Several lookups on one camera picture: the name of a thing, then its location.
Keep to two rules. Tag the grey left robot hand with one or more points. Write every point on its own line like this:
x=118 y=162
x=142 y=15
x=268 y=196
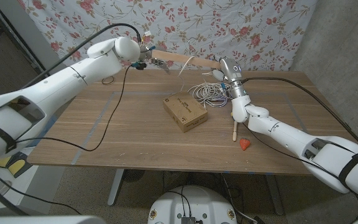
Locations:
x=146 y=53

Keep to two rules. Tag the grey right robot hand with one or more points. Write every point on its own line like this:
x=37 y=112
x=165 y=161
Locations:
x=232 y=70

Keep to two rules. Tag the wooden clip hanger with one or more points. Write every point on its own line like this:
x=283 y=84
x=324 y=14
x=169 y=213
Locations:
x=179 y=59

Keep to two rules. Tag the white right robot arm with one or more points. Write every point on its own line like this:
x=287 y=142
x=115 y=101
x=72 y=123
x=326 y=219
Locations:
x=291 y=137

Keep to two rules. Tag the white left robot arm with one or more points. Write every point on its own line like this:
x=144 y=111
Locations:
x=57 y=87

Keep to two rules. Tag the brown cardboard package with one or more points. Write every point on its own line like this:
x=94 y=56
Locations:
x=185 y=112

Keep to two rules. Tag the colourful striped wooden maraca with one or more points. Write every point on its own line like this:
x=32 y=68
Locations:
x=235 y=133

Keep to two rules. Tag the red toy strawberry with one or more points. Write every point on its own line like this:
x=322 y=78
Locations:
x=244 y=144

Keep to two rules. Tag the floral backdrop cloth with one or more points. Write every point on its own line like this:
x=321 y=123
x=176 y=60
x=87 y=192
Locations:
x=197 y=25

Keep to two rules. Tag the grey table leg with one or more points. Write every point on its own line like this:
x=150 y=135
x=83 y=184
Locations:
x=273 y=194

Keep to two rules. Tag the white table leg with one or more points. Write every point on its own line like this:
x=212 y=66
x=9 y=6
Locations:
x=116 y=186

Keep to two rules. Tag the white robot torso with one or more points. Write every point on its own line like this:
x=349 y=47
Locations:
x=194 y=202

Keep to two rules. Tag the white low cabinet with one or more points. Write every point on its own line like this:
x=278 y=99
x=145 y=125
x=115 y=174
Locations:
x=42 y=193

